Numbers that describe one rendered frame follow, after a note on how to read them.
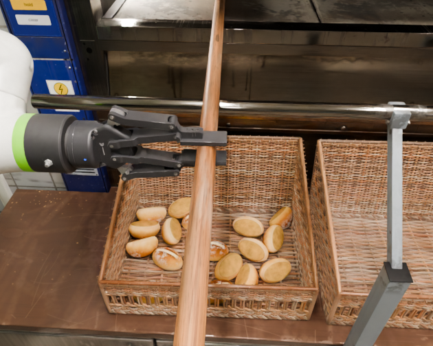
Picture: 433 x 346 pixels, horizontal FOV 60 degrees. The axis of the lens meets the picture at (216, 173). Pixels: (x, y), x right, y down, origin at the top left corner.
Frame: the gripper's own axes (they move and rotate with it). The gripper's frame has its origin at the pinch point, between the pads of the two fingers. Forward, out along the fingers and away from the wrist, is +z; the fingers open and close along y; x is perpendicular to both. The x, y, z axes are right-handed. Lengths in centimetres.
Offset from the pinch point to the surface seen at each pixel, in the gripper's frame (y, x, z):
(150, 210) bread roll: 54, -36, -21
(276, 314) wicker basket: 59, -5, 18
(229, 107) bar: 2.8, -16.6, 3.8
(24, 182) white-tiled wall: 62, -55, -73
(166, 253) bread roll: 55, -20, -13
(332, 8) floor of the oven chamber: 1, -71, 33
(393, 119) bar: 3.6, -15.2, 34.8
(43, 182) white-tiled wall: 61, -55, -65
